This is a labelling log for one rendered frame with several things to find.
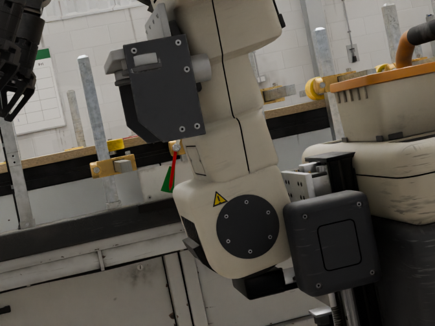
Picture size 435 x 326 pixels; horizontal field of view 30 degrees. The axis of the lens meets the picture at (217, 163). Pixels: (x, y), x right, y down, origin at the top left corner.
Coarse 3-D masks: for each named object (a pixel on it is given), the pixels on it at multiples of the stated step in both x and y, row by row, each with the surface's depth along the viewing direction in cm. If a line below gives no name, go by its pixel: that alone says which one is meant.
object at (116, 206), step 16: (112, 208) 245; (128, 208) 244; (176, 208) 247; (48, 224) 240; (64, 224) 241; (80, 224) 242; (96, 224) 243; (112, 224) 244; (128, 224) 244; (144, 224) 245; (160, 224) 246; (0, 240) 237; (16, 240) 238; (32, 240) 239; (48, 240) 240; (64, 240) 241; (80, 240) 242; (96, 240) 243; (0, 256) 237; (16, 256) 238
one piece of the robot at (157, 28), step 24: (168, 24) 128; (144, 48) 125; (168, 48) 126; (120, 72) 145; (144, 72) 126; (168, 72) 126; (192, 72) 127; (120, 96) 150; (144, 96) 126; (168, 96) 126; (192, 96) 127; (144, 120) 126; (168, 120) 126; (192, 120) 127
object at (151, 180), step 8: (184, 160) 249; (152, 168) 247; (160, 168) 248; (176, 168) 249; (184, 168) 249; (144, 176) 247; (152, 176) 247; (160, 176) 248; (176, 176) 249; (184, 176) 249; (192, 176) 250; (144, 184) 247; (152, 184) 247; (160, 184) 248; (176, 184) 249; (144, 192) 247; (152, 192) 247; (160, 192) 248; (144, 200) 247; (152, 200) 247
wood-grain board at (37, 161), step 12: (288, 108) 278; (300, 108) 278; (312, 108) 279; (132, 144) 267; (48, 156) 262; (60, 156) 263; (72, 156) 263; (84, 156) 264; (0, 168) 259; (24, 168) 261
